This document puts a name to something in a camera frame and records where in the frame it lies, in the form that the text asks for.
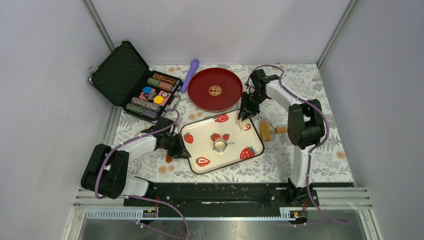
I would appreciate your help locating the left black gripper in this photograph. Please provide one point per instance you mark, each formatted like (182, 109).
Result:
(180, 151)

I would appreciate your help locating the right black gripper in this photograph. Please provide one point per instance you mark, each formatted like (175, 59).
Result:
(246, 110)

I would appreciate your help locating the wooden dough roller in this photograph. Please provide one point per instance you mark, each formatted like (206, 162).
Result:
(267, 131)

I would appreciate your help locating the strawberry pattern white tray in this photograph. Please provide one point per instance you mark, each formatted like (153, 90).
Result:
(217, 142)

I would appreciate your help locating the small dough piece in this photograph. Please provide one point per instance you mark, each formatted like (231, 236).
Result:
(244, 125)

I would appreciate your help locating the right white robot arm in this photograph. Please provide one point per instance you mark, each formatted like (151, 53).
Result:
(307, 127)

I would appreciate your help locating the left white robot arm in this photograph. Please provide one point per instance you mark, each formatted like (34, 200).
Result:
(107, 168)

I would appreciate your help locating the floral pattern table mat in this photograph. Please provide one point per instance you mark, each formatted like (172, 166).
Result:
(329, 163)

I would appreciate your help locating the round red lacquer plate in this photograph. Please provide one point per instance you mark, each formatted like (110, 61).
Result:
(215, 89)

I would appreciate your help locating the yellow poker chip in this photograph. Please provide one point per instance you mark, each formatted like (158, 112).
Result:
(158, 100)

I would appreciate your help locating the blue poker chip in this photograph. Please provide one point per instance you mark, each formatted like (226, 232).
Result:
(146, 90)

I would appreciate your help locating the black poker chip case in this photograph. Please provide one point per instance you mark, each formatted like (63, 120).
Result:
(121, 77)

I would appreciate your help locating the metal spatula orange handle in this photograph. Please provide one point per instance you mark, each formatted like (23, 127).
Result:
(168, 158)

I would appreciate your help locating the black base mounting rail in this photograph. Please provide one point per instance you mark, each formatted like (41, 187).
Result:
(214, 200)

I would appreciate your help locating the purple silicone handle tool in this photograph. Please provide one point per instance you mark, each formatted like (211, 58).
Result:
(194, 65)

